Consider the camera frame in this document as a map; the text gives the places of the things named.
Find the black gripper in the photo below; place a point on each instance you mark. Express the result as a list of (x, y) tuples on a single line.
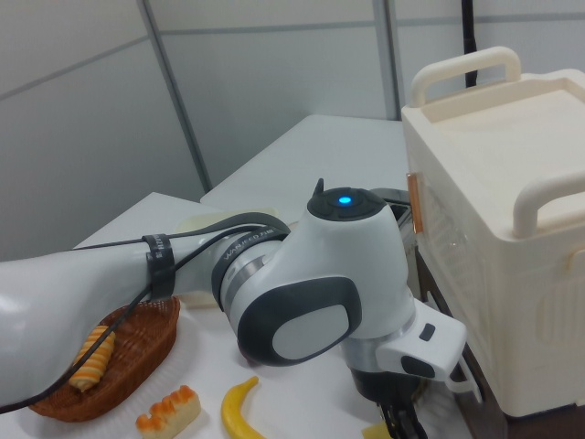
[(388, 388)]

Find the yellow cube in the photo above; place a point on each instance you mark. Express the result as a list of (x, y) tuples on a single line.
[(372, 432)]

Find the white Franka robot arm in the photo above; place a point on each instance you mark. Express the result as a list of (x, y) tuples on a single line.
[(347, 256)]

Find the yellow banana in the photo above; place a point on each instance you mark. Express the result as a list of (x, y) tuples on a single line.
[(230, 411)]

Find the cream plastic cabinet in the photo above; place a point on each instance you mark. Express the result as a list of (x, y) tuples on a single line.
[(512, 228)]

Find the orange glazed bread loaf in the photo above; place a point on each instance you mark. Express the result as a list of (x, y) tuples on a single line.
[(171, 411)]

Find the brown wicker basket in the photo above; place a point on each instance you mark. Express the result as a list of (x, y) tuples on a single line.
[(137, 356)]

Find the striped bread roll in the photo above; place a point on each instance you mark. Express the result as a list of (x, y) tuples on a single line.
[(93, 361)]

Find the black stand pole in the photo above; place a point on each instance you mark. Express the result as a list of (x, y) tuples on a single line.
[(469, 41)]

